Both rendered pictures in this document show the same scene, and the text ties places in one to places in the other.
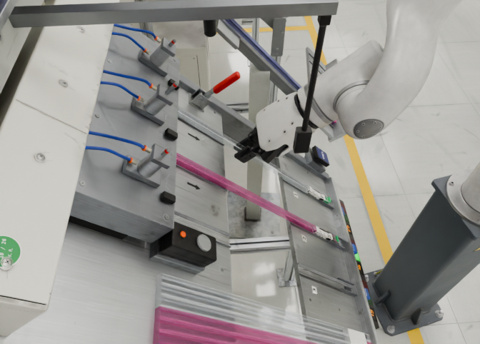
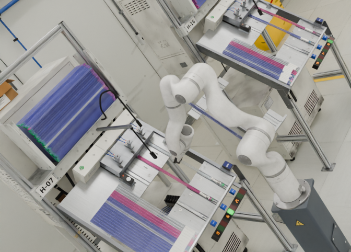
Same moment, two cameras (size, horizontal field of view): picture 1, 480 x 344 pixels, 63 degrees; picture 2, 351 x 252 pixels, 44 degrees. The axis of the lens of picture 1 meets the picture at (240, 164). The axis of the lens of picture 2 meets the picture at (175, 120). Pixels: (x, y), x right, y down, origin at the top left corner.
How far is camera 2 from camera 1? 2.10 m
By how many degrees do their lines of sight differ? 53
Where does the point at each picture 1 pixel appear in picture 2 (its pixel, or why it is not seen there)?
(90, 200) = (103, 164)
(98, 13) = (104, 128)
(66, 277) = (98, 178)
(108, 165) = (110, 157)
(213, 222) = (146, 178)
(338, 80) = not seen: hidden behind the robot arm
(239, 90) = (335, 123)
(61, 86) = (105, 141)
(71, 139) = (101, 151)
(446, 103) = not seen: outside the picture
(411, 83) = (170, 140)
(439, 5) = (171, 119)
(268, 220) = not seen: hidden behind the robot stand
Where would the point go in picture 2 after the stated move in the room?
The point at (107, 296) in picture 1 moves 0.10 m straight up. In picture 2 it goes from (105, 184) to (93, 172)
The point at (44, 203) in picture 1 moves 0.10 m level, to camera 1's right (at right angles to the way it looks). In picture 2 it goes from (91, 162) to (99, 163)
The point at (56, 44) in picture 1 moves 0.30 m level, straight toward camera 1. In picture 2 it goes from (108, 132) to (89, 168)
